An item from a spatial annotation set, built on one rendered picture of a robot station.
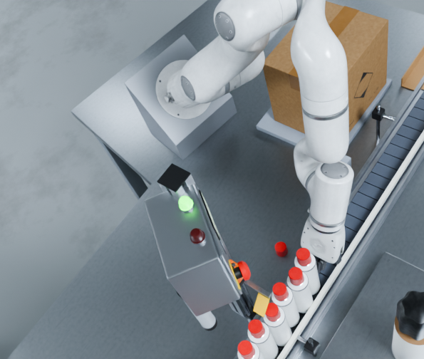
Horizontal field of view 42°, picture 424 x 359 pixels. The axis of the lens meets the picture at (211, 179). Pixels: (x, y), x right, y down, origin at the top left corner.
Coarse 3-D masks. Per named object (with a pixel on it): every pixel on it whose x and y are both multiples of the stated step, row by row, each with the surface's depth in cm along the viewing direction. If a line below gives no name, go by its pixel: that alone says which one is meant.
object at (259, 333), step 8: (256, 320) 125; (248, 328) 124; (256, 328) 124; (264, 328) 126; (248, 336) 128; (256, 336) 125; (264, 336) 126; (272, 336) 132; (256, 344) 127; (264, 344) 128; (272, 344) 132; (264, 352) 132; (272, 352) 134
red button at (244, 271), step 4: (240, 264) 104; (244, 264) 104; (236, 268) 105; (240, 268) 104; (244, 268) 104; (248, 268) 105; (236, 272) 105; (240, 272) 104; (244, 272) 104; (248, 272) 104; (236, 276) 105; (240, 276) 105; (244, 276) 104; (248, 276) 104; (244, 280) 105
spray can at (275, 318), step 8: (272, 304) 126; (272, 312) 125; (280, 312) 128; (264, 320) 129; (272, 320) 126; (280, 320) 127; (272, 328) 129; (280, 328) 129; (288, 328) 134; (280, 336) 133; (288, 336) 136; (280, 344) 139
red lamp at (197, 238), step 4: (196, 228) 93; (192, 232) 93; (196, 232) 92; (200, 232) 92; (192, 236) 92; (196, 236) 92; (200, 236) 92; (204, 236) 94; (192, 240) 93; (196, 240) 93; (200, 240) 93; (204, 240) 93; (196, 244) 94
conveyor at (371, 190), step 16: (416, 112) 169; (400, 128) 167; (416, 128) 166; (400, 144) 164; (384, 160) 163; (400, 160) 161; (368, 176) 161; (384, 176) 160; (368, 192) 158; (352, 208) 157; (368, 208) 156; (352, 224) 154; (352, 240) 152; (320, 272) 149; (320, 288) 147; (320, 304) 144
